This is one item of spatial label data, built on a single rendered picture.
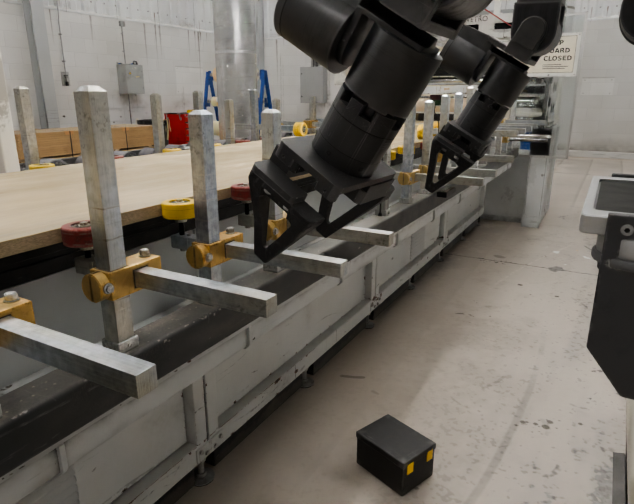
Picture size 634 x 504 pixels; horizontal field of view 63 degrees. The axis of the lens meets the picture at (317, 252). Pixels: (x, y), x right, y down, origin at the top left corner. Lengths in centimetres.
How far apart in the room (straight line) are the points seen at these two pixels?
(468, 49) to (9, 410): 84
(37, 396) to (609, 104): 1080
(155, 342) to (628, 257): 79
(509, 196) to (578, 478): 352
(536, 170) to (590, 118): 632
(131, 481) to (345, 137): 126
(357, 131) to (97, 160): 57
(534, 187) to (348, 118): 457
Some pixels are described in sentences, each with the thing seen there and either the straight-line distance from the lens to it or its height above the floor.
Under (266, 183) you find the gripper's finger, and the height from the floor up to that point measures 107.
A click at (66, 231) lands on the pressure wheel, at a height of 90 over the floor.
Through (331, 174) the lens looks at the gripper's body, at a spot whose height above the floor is 108.
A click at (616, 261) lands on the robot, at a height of 101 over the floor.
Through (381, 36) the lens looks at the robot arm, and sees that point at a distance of 39.
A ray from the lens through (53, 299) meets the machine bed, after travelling 115.
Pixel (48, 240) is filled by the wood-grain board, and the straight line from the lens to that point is 107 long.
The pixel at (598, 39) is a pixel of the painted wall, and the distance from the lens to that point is 1123.
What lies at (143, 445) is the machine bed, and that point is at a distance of 151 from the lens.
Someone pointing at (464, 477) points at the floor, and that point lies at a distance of 181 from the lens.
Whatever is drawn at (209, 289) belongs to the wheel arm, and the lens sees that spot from 84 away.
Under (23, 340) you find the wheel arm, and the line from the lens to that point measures 77.
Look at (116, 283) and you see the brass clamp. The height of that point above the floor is 83.
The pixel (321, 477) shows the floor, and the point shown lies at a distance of 176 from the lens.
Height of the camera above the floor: 114
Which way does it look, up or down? 17 degrees down
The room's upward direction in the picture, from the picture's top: straight up
